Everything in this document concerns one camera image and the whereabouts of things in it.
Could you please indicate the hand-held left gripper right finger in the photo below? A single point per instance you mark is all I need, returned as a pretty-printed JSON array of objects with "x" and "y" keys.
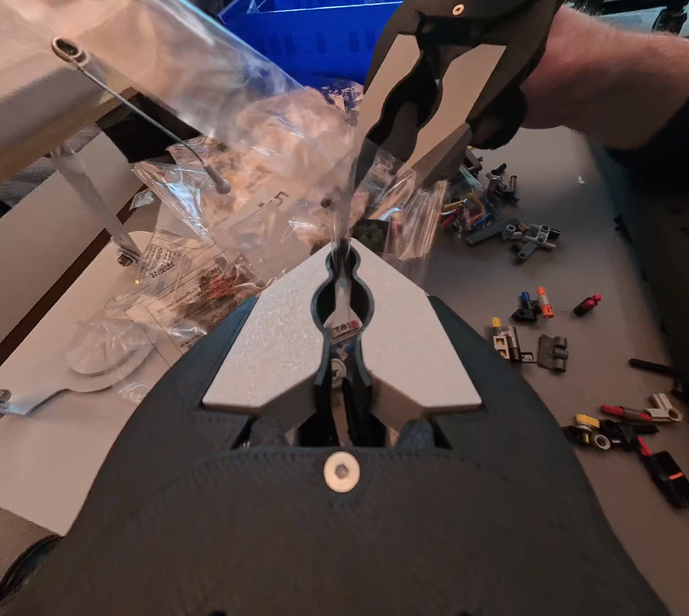
[{"x": 414, "y": 352}]

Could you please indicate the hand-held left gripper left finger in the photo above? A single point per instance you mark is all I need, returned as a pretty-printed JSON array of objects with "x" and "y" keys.
[{"x": 269, "y": 352}]

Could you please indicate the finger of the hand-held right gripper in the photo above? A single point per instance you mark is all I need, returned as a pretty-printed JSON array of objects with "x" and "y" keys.
[
  {"x": 468, "y": 88},
  {"x": 390, "y": 72}
]

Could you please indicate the large clear bag white label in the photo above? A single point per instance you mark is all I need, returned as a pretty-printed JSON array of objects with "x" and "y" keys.
[{"x": 258, "y": 218}]

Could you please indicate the small lego pieces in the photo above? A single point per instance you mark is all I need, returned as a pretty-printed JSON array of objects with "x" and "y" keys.
[{"x": 530, "y": 236}]

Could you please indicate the grey yellow lego connector assembly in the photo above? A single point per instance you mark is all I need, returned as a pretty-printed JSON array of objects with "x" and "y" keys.
[{"x": 508, "y": 341}]

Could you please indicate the pile of clear lego bags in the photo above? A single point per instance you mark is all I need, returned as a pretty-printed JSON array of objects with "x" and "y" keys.
[{"x": 188, "y": 261}]

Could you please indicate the dark grey lego triple connector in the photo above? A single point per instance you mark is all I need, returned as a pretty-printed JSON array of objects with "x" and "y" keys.
[{"x": 553, "y": 352}]

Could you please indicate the orange grey lego pin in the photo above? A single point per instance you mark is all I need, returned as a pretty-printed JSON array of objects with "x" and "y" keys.
[{"x": 544, "y": 301}]

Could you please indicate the black red lego pin block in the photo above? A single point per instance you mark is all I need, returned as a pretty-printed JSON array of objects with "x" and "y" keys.
[{"x": 586, "y": 305}]

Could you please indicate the black yellow lego connector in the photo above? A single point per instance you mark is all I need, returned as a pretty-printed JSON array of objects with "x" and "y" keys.
[{"x": 584, "y": 425}]

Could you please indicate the small black lego piece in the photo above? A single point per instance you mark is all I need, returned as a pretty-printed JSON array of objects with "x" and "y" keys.
[{"x": 681, "y": 390}]

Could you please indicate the black lego panel red stripe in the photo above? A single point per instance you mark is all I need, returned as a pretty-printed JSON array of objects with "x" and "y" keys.
[{"x": 667, "y": 476}]

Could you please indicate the person's right hand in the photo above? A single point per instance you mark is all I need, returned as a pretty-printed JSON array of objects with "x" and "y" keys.
[{"x": 603, "y": 78}]

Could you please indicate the blue plastic bin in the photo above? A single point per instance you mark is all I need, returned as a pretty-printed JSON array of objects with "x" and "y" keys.
[{"x": 323, "y": 29}]

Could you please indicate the orange blue black connector cluster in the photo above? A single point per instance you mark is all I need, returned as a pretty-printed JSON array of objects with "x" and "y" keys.
[{"x": 525, "y": 309}]

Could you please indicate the black perforated pad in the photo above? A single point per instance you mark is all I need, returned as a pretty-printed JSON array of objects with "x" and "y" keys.
[{"x": 667, "y": 277}]

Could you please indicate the white book stand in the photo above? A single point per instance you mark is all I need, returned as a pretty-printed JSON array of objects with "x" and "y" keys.
[{"x": 32, "y": 105}]

